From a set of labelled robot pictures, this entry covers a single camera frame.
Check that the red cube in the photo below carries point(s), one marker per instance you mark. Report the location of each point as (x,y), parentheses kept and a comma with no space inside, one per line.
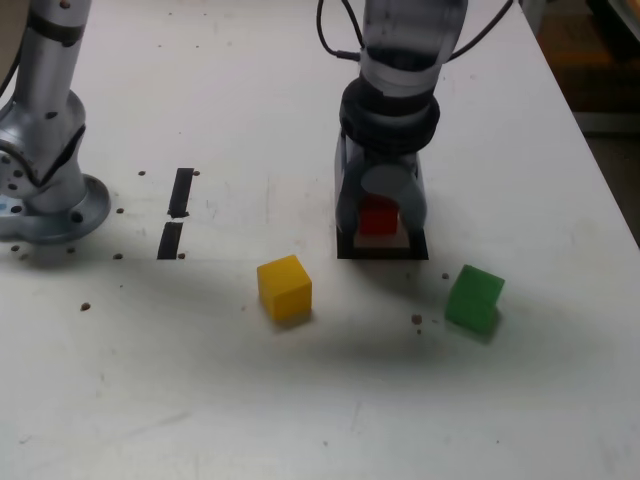
(377,220)

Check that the green cube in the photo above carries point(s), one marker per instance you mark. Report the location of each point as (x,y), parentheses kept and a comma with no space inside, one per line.
(472,305)

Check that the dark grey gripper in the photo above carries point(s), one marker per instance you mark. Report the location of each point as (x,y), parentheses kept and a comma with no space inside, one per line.
(385,157)

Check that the black tape square outline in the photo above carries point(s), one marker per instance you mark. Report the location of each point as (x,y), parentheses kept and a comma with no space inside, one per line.
(380,254)

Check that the black tape strip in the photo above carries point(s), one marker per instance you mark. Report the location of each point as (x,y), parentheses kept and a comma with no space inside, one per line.
(177,195)

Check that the yellow cube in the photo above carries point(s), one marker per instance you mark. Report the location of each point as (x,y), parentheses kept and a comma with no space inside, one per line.
(285,290)

